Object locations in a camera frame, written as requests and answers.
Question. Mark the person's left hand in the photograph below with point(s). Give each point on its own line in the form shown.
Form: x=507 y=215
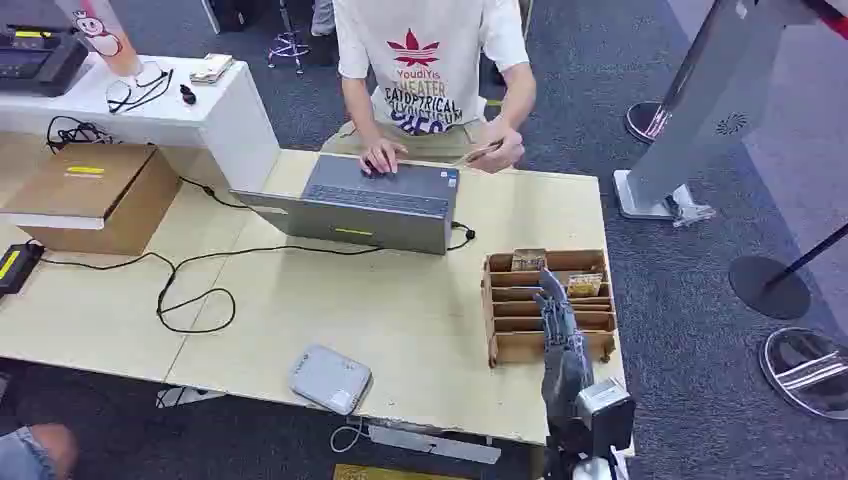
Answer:
x=507 y=149

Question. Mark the wooden slotted card box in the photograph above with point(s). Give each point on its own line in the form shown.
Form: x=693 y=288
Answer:
x=523 y=331

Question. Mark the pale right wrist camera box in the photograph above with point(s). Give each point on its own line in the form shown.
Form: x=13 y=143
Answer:
x=606 y=414

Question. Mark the chrome stool base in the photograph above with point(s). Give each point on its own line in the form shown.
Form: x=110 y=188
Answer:
x=289 y=46

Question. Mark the yellow printed card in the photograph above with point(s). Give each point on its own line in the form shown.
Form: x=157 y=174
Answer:
x=584 y=285

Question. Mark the person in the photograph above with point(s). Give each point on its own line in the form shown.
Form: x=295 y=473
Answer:
x=424 y=60

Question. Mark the small black clip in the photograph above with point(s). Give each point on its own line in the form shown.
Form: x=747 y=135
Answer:
x=188 y=94

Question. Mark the black power adapter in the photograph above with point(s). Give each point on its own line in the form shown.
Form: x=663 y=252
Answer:
x=16 y=266

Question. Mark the black case with screen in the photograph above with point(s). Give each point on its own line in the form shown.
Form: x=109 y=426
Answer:
x=36 y=63

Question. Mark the grey flat router box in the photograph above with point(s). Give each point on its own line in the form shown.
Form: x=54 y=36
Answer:
x=329 y=379

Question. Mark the pink snowman display stand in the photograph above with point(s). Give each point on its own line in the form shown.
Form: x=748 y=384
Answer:
x=102 y=33

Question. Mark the grey metal kiosk stand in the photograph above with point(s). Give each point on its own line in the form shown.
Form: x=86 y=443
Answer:
x=702 y=112

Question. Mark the chrome round stand base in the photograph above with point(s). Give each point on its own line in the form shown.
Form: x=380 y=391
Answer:
x=805 y=374

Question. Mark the brown printed card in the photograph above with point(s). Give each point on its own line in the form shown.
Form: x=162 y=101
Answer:
x=528 y=260

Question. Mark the seated person's knee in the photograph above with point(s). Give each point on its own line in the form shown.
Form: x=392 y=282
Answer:
x=33 y=454

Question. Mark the white cabinet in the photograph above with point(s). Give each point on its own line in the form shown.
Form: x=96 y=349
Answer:
x=218 y=119

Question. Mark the person's hand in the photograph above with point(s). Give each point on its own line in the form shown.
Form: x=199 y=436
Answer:
x=382 y=157
x=507 y=149

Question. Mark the person's right hand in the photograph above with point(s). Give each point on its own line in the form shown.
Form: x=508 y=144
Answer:
x=382 y=157

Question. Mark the grey metal desk bracket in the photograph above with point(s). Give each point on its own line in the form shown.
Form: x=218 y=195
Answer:
x=430 y=445

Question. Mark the brown cardboard box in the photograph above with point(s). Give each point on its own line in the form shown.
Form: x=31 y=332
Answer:
x=93 y=192

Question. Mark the dark round floor base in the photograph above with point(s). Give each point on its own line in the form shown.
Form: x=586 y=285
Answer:
x=646 y=122

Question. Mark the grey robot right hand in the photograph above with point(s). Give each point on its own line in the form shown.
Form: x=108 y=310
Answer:
x=564 y=371

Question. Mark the black-framed glasses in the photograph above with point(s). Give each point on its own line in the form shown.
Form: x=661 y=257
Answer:
x=136 y=89

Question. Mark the black pole with round base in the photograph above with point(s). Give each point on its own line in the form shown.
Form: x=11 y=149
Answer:
x=768 y=288

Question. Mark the grey laptop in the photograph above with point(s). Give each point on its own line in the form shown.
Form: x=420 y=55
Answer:
x=378 y=205

